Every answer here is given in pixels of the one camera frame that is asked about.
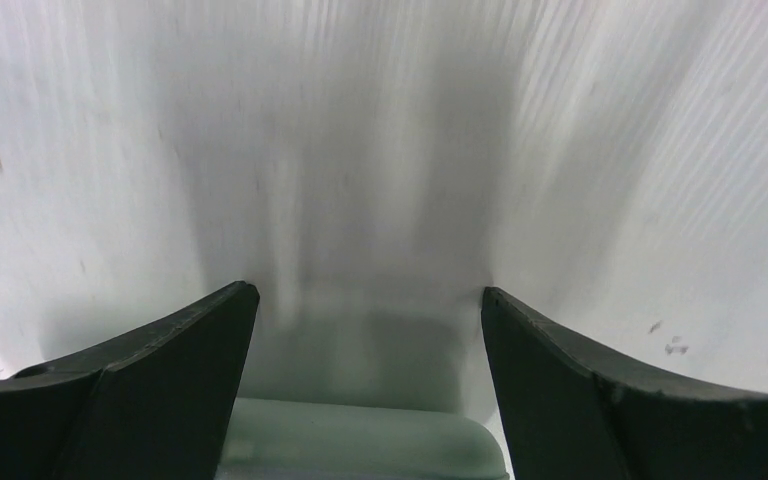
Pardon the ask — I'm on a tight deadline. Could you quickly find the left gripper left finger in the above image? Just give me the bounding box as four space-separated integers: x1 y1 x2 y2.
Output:
0 281 260 479

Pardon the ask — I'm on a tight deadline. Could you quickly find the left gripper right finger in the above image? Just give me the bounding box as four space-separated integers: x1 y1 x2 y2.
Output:
481 287 768 479

